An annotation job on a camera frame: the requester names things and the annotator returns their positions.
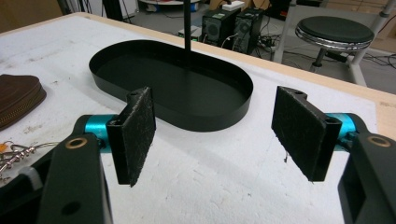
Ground white foam mat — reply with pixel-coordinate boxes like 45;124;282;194
0;15;379;224

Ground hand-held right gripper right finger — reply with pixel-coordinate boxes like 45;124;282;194
271;86;358;183

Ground key ring with keys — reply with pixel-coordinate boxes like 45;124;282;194
0;140;60;182

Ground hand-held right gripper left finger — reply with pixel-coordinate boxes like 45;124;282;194
84;86;157;188

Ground black computer tower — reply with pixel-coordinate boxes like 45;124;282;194
233;7;266;54
201;7;242;49

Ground black round stool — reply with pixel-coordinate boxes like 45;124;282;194
294;16;375;74

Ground black oval tray key stand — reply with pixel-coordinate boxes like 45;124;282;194
89;0;254;133

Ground grey power supply unit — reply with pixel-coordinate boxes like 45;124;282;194
177;25;199;38
190;29;204;42

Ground white round platform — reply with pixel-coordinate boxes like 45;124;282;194
138;0;201;13

